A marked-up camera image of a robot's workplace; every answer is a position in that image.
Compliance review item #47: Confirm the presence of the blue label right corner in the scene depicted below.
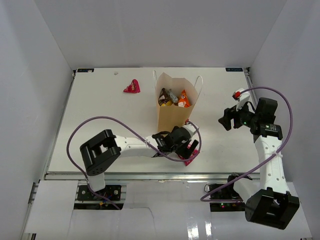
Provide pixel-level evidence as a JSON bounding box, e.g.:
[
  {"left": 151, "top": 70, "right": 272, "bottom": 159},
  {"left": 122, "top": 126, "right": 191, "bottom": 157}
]
[{"left": 225, "top": 67, "right": 244, "bottom": 72}]

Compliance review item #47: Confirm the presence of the orange white snack bag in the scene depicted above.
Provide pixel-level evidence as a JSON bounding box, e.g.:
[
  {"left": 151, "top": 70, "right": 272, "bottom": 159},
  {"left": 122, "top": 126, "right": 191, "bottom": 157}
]
[{"left": 177, "top": 89, "right": 191, "bottom": 108}]

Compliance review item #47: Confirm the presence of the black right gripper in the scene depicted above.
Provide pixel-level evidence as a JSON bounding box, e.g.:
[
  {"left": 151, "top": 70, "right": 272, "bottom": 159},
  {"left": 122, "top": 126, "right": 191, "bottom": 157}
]
[{"left": 218, "top": 99, "right": 259, "bottom": 131}]

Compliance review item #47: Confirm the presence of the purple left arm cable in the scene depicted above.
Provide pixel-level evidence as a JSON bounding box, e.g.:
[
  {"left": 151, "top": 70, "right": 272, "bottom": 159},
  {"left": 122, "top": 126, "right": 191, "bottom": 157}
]
[{"left": 66, "top": 115, "right": 202, "bottom": 210}]

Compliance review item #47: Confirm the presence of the pink candy packet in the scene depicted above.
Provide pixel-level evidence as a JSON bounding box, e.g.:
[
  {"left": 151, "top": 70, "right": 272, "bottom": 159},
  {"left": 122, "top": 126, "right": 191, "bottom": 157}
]
[{"left": 178, "top": 149, "right": 199, "bottom": 167}]

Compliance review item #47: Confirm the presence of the red heart candy packet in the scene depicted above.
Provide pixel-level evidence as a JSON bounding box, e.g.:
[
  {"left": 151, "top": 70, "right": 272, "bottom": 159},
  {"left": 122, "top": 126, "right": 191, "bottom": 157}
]
[{"left": 123, "top": 79, "right": 141, "bottom": 94}]

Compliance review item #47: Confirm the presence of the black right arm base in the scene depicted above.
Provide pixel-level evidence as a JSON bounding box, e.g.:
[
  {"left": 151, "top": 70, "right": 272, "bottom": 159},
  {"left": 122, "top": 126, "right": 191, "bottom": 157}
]
[{"left": 204, "top": 172, "right": 246, "bottom": 213}]

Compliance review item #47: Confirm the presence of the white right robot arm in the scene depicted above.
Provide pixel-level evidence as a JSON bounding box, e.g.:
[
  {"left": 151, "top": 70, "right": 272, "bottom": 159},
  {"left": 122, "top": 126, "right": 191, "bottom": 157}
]
[{"left": 218, "top": 97, "right": 300, "bottom": 230}]

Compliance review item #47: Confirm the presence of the brown purple M&M's packet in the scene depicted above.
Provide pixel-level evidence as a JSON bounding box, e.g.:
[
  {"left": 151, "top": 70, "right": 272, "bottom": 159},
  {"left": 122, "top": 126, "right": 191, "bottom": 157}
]
[{"left": 158, "top": 88, "right": 171, "bottom": 106}]

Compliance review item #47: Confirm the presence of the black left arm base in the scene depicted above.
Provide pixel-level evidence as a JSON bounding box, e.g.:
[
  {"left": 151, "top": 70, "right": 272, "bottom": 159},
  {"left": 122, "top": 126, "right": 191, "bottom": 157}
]
[{"left": 76, "top": 185, "right": 122, "bottom": 201}]

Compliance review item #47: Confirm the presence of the brown paper bag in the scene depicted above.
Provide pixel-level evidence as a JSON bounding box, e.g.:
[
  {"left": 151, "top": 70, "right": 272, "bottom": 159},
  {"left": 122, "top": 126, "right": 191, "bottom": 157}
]
[{"left": 153, "top": 70, "right": 203, "bottom": 132}]

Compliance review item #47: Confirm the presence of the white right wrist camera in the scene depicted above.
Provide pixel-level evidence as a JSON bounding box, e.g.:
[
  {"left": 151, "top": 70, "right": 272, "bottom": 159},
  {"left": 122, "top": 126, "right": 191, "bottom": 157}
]
[{"left": 232, "top": 88, "right": 251, "bottom": 111}]

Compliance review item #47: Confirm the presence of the blue label left corner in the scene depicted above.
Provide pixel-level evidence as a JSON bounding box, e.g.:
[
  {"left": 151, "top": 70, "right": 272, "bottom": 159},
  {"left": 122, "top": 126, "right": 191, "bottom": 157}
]
[{"left": 76, "top": 68, "right": 95, "bottom": 73}]

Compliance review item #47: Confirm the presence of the blue label corner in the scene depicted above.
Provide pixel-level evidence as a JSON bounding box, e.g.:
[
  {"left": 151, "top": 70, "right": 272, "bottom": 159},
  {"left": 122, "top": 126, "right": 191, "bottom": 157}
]
[
  {"left": 225, "top": 67, "right": 244, "bottom": 72},
  {"left": 76, "top": 68, "right": 95, "bottom": 73}
]

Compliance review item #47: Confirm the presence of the yellow M&M's packet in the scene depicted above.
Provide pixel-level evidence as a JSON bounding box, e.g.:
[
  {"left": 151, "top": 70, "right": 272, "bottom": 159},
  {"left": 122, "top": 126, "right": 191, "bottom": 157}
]
[{"left": 163, "top": 100, "right": 173, "bottom": 106}]

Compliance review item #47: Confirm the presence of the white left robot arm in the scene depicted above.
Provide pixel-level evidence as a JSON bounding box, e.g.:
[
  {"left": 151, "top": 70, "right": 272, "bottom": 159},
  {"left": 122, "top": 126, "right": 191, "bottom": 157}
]
[{"left": 79, "top": 124, "right": 200, "bottom": 200}]

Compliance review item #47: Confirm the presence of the silver blue snack packet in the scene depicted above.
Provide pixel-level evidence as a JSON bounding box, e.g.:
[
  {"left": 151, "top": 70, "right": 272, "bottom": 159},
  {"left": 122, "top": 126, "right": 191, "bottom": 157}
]
[{"left": 167, "top": 89, "right": 179, "bottom": 104}]

